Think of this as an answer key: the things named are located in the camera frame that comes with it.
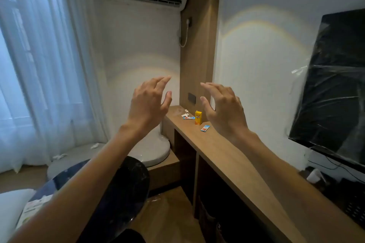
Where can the small blue red wrapper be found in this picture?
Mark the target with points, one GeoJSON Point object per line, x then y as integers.
{"type": "Point", "coordinates": [205, 128]}

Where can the black set-top box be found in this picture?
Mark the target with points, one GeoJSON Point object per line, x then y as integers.
{"type": "Point", "coordinates": [352, 203]}

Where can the black round table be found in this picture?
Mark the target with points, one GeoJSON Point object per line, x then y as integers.
{"type": "Point", "coordinates": [125, 188]}

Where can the black wall outlet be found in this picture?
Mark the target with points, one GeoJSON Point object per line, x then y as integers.
{"type": "Point", "coordinates": [190, 21]}

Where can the black wall socket panel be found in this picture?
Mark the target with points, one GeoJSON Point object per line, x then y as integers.
{"type": "Point", "coordinates": [192, 97]}

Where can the person's left forearm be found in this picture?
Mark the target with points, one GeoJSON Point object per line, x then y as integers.
{"type": "Point", "coordinates": [85, 188]}

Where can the person's left hand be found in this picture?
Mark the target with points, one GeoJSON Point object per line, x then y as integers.
{"type": "Point", "coordinates": [145, 105]}

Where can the wooden built-in desk unit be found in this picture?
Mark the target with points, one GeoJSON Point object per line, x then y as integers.
{"type": "Point", "coordinates": [216, 148]}

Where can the yellow juice carton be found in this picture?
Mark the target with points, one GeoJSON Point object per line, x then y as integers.
{"type": "Point", "coordinates": [198, 117]}

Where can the wooden wall panel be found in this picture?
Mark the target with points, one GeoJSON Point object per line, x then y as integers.
{"type": "Point", "coordinates": [199, 37]}

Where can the round grey seat cushion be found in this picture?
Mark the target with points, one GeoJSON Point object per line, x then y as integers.
{"type": "Point", "coordinates": [154, 151]}
{"type": "Point", "coordinates": [74, 160]}

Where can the white sheer curtain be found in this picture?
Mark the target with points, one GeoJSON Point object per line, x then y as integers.
{"type": "Point", "coordinates": [42, 65]}

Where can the white small container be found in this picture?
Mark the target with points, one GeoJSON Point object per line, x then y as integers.
{"type": "Point", "coordinates": [313, 177]}

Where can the blue snack wrapper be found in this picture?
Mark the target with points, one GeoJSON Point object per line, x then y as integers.
{"type": "Point", "coordinates": [189, 118]}

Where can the black flat television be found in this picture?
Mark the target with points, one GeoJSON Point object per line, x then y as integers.
{"type": "Point", "coordinates": [333, 94]}

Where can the person's right hand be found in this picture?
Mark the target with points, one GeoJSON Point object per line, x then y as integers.
{"type": "Point", "coordinates": [228, 111]}

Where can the white bed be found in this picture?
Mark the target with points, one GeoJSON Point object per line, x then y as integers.
{"type": "Point", "coordinates": [11, 211]}

